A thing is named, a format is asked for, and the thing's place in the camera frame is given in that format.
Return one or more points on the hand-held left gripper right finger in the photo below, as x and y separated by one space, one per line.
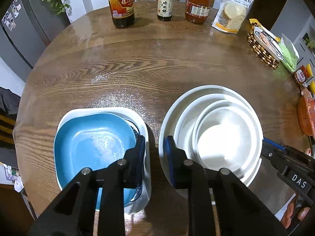
170 157

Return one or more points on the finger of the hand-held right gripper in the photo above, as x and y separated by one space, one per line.
278 146
270 155

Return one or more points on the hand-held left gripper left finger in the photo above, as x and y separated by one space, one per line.
140 152

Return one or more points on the medium white bowl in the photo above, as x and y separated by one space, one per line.
186 121

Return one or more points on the large white bowl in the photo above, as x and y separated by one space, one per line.
168 118

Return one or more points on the small white cup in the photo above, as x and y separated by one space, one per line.
221 137

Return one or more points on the blue dish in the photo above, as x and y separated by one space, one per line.
81 142

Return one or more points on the person's right hand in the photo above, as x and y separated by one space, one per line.
288 213

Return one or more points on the orange packet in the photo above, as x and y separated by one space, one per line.
307 113

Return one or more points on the green bag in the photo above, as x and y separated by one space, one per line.
289 52

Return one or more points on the wooden bead trivet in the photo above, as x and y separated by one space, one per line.
258 50

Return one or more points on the white snack packet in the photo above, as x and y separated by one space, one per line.
269 43

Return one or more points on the yellow packet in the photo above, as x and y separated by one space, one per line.
256 22

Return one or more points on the pile of boxes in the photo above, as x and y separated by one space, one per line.
11 177

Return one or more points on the wooden slatted chair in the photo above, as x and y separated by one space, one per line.
6 132

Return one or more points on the white flour bag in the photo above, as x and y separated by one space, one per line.
233 9

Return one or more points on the dark brown door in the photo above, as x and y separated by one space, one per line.
270 2

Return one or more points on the vinegar bottle yellow cap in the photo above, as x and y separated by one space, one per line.
123 5

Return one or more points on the small dark soy sauce bottle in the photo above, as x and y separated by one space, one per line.
165 5

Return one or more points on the orange sauce bottle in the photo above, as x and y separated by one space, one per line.
198 7

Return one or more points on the grey refrigerator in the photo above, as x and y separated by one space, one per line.
27 36

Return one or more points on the group of photo magnets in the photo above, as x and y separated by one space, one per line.
11 14

